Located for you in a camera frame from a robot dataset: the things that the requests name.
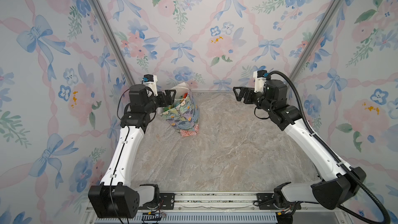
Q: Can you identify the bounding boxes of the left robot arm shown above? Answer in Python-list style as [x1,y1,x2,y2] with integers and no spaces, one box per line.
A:
[88,83,176,221]

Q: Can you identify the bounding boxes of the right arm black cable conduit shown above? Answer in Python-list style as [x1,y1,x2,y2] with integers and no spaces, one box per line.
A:
[266,71,391,224]

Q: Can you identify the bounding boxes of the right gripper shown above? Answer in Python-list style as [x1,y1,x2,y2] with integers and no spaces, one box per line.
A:
[234,86,274,117]

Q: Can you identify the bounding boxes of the floral paper gift bag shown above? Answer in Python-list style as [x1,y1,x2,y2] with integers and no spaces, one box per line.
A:
[157,83,200,137]

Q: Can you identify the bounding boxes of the left corner aluminium post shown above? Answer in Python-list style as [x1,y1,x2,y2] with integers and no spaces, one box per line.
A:
[88,0,136,86]

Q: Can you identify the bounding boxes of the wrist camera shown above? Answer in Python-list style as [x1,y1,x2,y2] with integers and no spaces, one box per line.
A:
[253,69,268,93]
[143,74,158,96]

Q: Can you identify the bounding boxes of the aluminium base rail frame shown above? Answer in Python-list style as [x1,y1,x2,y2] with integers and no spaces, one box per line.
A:
[81,191,353,224]

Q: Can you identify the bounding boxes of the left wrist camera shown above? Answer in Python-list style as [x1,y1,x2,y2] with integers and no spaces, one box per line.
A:
[143,74,158,96]

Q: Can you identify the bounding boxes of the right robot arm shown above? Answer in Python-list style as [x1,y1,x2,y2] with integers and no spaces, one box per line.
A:
[233,86,366,210]

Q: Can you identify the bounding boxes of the right corner aluminium post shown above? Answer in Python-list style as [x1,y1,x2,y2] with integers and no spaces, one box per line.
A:
[289,0,344,82]

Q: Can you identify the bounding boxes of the green snack packet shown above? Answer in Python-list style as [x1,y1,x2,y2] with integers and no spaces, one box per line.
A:
[162,105,178,115]

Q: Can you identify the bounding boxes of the corner aluminium post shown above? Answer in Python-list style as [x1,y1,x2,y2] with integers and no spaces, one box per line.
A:
[289,0,344,82]
[88,0,136,86]

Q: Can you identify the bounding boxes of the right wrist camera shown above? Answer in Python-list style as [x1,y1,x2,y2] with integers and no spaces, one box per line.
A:
[253,69,268,93]

